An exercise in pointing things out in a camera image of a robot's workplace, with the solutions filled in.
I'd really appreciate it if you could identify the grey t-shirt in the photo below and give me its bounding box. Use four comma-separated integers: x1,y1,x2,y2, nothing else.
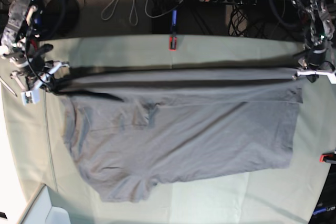
48,68,307,202

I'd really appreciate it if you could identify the metal rod at left edge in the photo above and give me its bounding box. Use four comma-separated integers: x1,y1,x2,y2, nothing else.
0,77,17,97

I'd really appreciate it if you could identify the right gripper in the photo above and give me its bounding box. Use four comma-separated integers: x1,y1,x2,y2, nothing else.
15,52,53,88

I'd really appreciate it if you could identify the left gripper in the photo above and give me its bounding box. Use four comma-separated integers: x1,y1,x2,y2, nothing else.
303,47,327,82

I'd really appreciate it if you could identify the red black clamp centre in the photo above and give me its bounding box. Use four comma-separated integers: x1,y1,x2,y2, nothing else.
169,10,177,51

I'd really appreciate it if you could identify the light green table cloth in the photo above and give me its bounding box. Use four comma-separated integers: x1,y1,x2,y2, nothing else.
1,35,335,223

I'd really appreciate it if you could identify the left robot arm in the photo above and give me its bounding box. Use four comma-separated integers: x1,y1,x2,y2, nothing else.
268,0,335,84

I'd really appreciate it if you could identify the black round bag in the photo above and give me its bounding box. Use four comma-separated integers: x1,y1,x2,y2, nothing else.
44,0,80,37

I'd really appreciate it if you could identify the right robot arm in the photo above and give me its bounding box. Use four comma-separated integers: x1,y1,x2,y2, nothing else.
1,0,66,91

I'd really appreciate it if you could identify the white bin corner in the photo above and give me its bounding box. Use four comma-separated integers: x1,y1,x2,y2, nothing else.
17,183,71,224

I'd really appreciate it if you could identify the red black clamp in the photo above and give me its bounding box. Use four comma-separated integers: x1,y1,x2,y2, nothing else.
320,152,336,165
169,10,177,51

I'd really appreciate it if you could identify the red black clamp right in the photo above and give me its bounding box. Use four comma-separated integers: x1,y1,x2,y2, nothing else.
320,152,336,165

